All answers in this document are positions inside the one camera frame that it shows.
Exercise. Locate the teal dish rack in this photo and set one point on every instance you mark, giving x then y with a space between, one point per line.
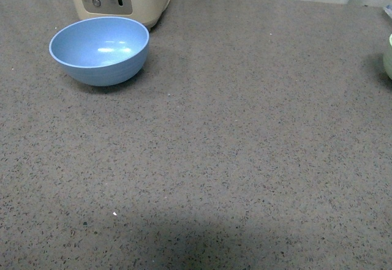
388 10

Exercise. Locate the green bowl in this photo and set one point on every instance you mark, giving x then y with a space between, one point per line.
387 58

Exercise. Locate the blue bowl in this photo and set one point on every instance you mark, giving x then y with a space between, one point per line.
102 51

